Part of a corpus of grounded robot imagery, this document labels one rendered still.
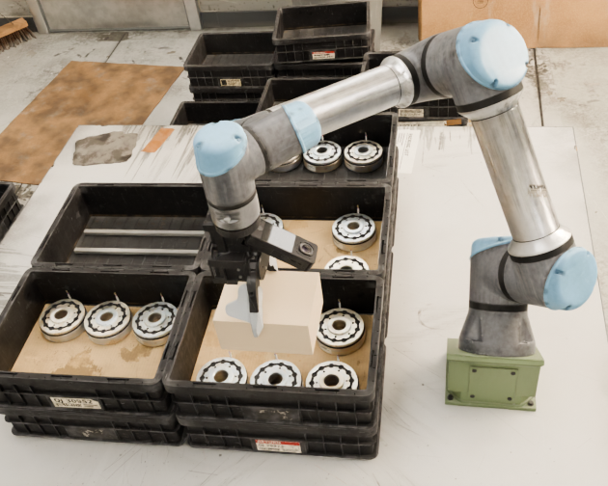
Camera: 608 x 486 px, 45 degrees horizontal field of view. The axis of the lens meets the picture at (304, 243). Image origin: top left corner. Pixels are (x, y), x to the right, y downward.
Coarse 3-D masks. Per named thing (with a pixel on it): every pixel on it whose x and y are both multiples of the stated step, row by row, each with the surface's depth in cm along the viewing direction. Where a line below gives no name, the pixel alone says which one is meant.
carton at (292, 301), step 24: (264, 288) 125; (288, 288) 125; (312, 288) 124; (216, 312) 123; (264, 312) 121; (288, 312) 121; (312, 312) 122; (240, 336) 123; (264, 336) 122; (288, 336) 121; (312, 336) 122
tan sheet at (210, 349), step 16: (208, 320) 161; (368, 320) 156; (208, 336) 158; (368, 336) 153; (208, 352) 155; (224, 352) 154; (240, 352) 154; (256, 352) 153; (320, 352) 151; (368, 352) 150; (304, 368) 149; (368, 368) 147; (304, 384) 146
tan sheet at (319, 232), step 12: (288, 228) 181; (300, 228) 180; (312, 228) 180; (324, 228) 179; (312, 240) 176; (324, 240) 176; (324, 252) 173; (336, 252) 173; (348, 252) 172; (360, 252) 172; (372, 252) 171; (288, 264) 171; (324, 264) 170; (372, 264) 168
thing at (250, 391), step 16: (208, 272) 158; (192, 288) 155; (192, 304) 152; (176, 352) 143; (176, 384) 137; (192, 384) 137; (208, 384) 137; (224, 384) 136; (240, 384) 136; (256, 384) 135; (368, 384) 132; (304, 400) 134; (320, 400) 133; (336, 400) 133; (352, 400) 132; (368, 400) 132
